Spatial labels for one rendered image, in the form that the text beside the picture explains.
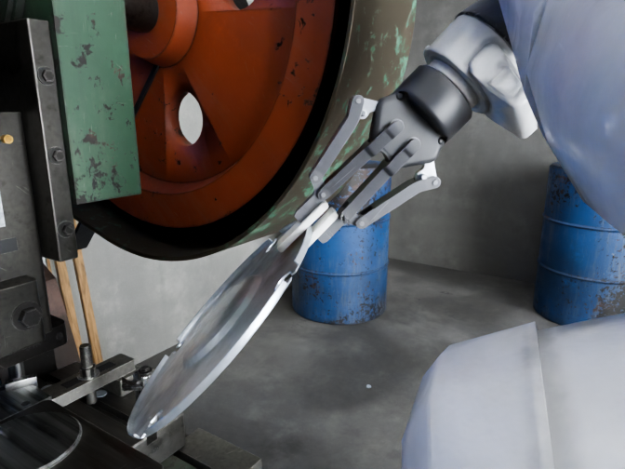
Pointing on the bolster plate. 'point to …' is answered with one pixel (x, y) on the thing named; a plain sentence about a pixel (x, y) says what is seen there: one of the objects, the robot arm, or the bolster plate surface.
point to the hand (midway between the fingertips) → (307, 229)
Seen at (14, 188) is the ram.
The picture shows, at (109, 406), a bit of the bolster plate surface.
